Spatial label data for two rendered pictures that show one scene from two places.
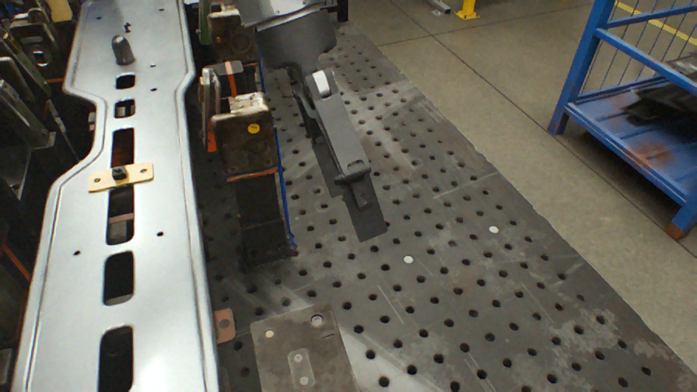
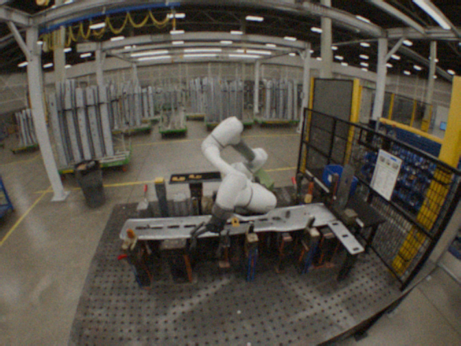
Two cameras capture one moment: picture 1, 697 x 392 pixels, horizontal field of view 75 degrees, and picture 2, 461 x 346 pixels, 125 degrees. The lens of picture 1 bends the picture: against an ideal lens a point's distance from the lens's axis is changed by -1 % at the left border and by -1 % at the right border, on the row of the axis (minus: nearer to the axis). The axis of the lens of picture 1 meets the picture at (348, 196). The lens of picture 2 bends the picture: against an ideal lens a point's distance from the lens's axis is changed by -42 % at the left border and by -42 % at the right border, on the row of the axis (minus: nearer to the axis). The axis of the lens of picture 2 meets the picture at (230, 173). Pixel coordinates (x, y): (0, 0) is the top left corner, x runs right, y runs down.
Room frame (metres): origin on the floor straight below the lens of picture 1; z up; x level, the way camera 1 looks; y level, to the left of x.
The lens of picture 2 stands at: (0.60, -0.67, 1.79)
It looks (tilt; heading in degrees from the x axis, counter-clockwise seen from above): 25 degrees down; 100
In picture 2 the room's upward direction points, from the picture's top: straight up
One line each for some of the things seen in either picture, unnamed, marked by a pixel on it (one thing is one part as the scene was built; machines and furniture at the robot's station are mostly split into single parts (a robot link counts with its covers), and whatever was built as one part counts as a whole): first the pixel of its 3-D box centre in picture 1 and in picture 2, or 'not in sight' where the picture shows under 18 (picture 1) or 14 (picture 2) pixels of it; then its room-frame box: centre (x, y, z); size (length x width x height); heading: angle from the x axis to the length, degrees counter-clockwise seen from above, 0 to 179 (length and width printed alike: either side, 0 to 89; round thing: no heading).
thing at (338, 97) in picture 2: not in sight; (327, 134); (1.72, 2.92, 1.00); 1.34 x 0.14 x 2.00; 113
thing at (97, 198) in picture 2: not in sight; (91, 183); (-2.20, 1.54, 0.36); 0.54 x 0.50 x 0.73; 113
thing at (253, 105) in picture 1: (254, 188); (250, 256); (0.57, 0.16, 0.87); 0.12 x 0.09 x 0.35; 108
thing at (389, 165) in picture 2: not in sight; (385, 174); (1.46, 0.53, 1.30); 0.23 x 0.02 x 0.31; 108
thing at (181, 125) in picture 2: not in sight; (172, 109); (-2.88, 6.52, 0.88); 1.91 x 1.00 x 1.76; 114
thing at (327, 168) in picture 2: not in sight; (339, 179); (1.24, 0.83, 1.10); 0.30 x 0.17 x 0.13; 102
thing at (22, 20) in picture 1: (66, 97); (292, 215); (0.85, 0.61, 0.88); 0.07 x 0.06 x 0.35; 108
